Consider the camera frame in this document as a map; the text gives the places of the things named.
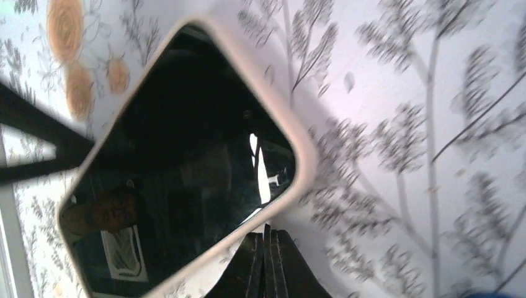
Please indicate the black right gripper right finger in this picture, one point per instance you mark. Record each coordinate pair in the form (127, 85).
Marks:
(286, 273)

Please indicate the black phone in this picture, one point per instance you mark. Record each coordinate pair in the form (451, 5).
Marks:
(191, 158)

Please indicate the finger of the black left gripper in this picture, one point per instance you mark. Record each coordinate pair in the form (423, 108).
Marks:
(71, 147)

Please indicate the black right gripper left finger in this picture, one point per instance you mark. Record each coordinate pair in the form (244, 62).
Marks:
(243, 277)

